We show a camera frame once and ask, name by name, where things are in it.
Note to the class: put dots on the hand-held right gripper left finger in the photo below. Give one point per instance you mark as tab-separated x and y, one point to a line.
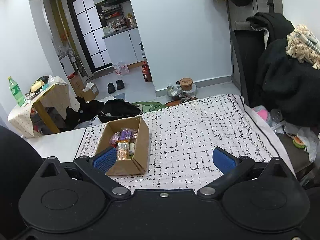
105	158

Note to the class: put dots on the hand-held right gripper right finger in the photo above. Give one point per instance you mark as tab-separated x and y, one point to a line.
223	160

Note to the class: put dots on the orange biscuit packet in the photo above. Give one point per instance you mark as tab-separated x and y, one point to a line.
122	151

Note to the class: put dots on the light purple snack packet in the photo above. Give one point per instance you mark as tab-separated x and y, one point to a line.
114	138

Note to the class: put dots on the white snack packet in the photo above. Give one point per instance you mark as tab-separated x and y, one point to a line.
131	148

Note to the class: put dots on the purple bread packet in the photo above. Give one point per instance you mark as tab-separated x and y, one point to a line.
126	134

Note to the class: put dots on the black bag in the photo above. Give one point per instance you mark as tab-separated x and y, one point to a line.
117	110

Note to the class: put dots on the black clothing pile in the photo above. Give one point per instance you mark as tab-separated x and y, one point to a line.
82	112

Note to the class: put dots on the pink plush toy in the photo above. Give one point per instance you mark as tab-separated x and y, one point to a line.
262	115

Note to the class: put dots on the cardboard box with white paper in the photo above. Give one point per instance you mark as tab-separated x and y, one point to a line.
91	92

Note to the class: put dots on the clear plastic bottle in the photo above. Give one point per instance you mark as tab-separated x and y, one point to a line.
277	117

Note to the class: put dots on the green cartoon rug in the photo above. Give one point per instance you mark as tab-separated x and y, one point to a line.
150	106

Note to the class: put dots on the dark sneaker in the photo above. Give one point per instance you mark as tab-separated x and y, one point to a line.
186	100

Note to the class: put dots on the clear plastic container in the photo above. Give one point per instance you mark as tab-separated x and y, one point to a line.
192	91

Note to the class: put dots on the burger toy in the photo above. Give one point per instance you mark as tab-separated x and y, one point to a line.
299	142

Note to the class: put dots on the tall cardboard box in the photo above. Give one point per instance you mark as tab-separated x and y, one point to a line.
76	85

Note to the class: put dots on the small cloth-covered side table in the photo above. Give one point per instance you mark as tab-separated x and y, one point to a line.
60	92

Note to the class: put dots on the brown round container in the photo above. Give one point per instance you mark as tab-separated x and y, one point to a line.
186	83

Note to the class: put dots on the clear plastic bag of items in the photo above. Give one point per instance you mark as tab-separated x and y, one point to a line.
173	90

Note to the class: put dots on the white plastic bag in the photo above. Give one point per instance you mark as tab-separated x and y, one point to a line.
310	140

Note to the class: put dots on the pink plastic bag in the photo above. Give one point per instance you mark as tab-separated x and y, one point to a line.
121	68

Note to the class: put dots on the black coat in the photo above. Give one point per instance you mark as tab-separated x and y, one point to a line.
282	85

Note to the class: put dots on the red oil bottle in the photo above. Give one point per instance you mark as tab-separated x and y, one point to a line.
147	72

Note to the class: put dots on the yellow toy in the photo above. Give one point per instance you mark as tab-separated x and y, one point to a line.
36	87

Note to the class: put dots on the black round object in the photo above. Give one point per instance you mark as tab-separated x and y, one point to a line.
45	79

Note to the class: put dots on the black flat panel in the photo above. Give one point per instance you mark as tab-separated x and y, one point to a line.
246	62

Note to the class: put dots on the small white cabinet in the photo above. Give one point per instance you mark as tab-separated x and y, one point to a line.
66	66

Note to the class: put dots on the white standing fan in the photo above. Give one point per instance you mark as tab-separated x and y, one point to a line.
72	55

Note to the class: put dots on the green soda bottle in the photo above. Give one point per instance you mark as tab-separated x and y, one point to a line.
16	92

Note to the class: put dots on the white kitchen cabinet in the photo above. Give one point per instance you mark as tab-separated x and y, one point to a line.
120	47

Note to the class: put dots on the black and white spray bottle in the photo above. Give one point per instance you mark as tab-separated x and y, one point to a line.
142	51

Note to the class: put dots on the black framed glass door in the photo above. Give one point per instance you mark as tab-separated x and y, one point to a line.
90	30

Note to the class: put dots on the cream fringed cloth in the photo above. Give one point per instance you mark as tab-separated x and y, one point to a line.
300	45

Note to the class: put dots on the kitchen shelf with bottles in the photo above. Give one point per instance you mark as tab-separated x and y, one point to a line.
117	17

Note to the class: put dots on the grey door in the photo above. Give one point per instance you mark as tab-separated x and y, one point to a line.
245	17

